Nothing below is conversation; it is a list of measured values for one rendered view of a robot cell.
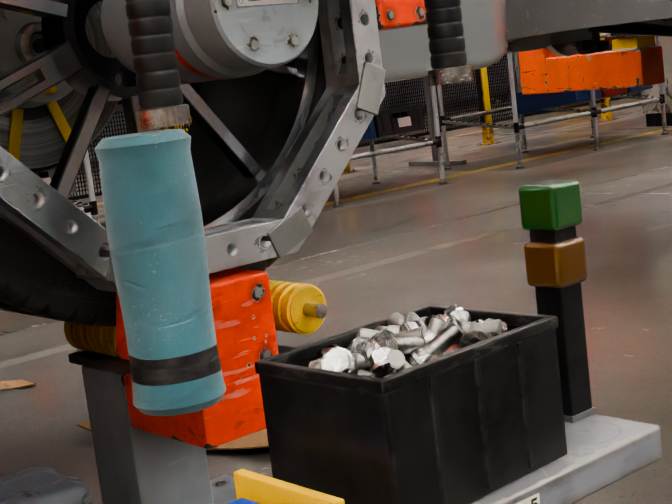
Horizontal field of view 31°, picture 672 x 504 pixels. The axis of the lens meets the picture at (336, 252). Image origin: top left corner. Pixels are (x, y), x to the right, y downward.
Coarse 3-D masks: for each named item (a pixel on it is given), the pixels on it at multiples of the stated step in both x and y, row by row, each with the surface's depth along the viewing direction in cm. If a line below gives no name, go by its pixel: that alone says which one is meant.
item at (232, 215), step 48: (0, 0) 123; (48, 0) 127; (96, 0) 135; (48, 48) 132; (96, 96) 131; (192, 96) 139; (240, 96) 156; (288, 96) 149; (192, 144) 161; (240, 144) 143; (288, 144) 145; (240, 192) 144
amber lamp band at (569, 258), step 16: (576, 240) 105; (528, 256) 106; (544, 256) 104; (560, 256) 103; (576, 256) 105; (528, 272) 106; (544, 272) 105; (560, 272) 104; (576, 272) 105; (560, 288) 104
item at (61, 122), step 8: (48, 104) 166; (56, 104) 167; (16, 112) 163; (56, 112) 167; (16, 120) 163; (56, 120) 167; (64, 120) 167; (16, 128) 163; (64, 128) 167; (16, 136) 163; (64, 136) 168; (16, 144) 163; (16, 152) 163
